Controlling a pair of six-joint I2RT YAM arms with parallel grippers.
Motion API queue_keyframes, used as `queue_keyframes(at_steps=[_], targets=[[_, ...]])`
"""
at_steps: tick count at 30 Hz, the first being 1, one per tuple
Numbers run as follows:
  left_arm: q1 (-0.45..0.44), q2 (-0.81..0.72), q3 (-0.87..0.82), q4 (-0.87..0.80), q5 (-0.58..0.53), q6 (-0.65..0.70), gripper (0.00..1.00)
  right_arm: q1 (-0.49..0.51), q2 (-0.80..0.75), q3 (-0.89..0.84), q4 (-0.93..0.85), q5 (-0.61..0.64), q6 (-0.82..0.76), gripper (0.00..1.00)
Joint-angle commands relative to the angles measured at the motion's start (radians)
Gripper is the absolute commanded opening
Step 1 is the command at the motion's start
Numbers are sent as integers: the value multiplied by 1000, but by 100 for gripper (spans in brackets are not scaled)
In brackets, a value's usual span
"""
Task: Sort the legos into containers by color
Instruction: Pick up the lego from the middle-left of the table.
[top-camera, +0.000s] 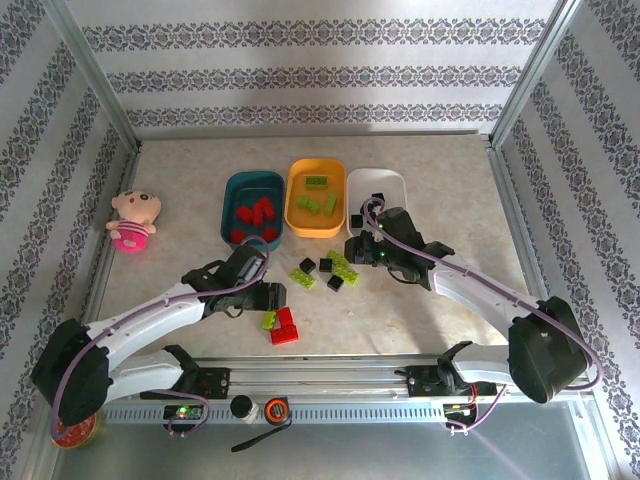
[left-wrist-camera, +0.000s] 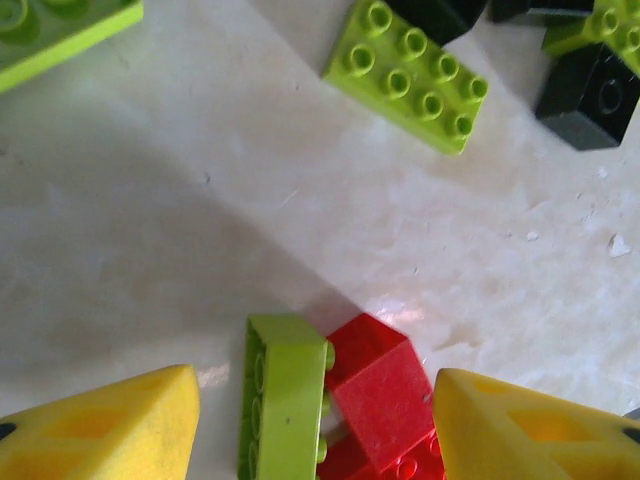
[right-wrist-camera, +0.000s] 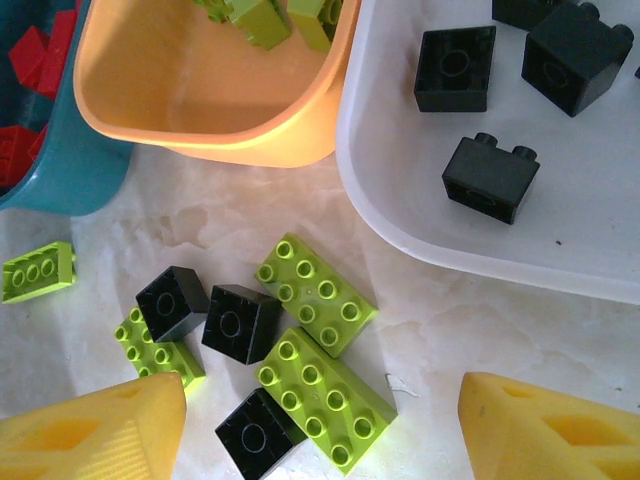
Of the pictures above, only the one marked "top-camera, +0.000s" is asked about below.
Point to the lime green lego brick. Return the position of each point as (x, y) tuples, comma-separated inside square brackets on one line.
[(303, 202), (270, 320), (332, 203), (304, 278), (313, 207), (336, 258), (347, 274), (317, 182)]

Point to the red lego brick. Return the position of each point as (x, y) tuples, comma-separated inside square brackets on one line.
[(263, 204), (286, 318), (285, 335), (271, 234), (238, 236), (265, 218), (245, 213)]

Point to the black lego brick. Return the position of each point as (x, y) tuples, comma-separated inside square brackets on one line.
[(356, 221), (378, 195), (306, 265), (334, 283), (326, 265)]

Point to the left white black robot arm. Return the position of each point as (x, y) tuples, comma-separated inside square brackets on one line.
[(150, 314)]

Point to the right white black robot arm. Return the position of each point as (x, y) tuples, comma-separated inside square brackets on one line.
[(480, 293)]

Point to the orange plastic container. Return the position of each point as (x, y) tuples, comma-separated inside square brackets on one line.
[(315, 231)]

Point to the white plastic container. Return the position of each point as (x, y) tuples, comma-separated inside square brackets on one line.
[(385, 180)]

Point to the teal plastic container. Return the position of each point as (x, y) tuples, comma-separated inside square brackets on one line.
[(250, 195)]

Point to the white bottle black cap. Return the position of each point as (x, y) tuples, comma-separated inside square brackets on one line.
[(243, 409)]

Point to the orange black tape measure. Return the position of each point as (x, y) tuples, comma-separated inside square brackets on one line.
[(276, 410)]

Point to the pink plush doll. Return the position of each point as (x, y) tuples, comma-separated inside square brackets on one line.
[(132, 220)]

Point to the left black controller board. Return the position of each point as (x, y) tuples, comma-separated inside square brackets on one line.
[(186, 412)]

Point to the black controller board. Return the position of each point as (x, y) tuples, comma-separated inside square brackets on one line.
[(457, 410), (186, 412)]

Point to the grey metal plate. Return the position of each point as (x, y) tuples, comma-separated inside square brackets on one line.
[(375, 450)]

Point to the right black controller board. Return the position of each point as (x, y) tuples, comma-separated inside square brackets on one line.
[(457, 410)]

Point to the red round tin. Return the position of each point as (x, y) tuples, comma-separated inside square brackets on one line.
[(75, 440)]

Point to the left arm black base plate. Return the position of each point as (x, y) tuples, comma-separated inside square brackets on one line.
[(220, 382)]

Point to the aluminium mounting rail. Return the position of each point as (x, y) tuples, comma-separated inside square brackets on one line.
[(325, 380)]

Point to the aluminium side rail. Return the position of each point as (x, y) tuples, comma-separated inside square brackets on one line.
[(126, 172), (511, 200)]

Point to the aluminium back rail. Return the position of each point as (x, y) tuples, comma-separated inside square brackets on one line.
[(300, 134)]

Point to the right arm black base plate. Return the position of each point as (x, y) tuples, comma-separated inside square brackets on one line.
[(422, 382)]

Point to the aluminium frame post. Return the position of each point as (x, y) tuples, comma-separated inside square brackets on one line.
[(525, 85), (102, 85)]

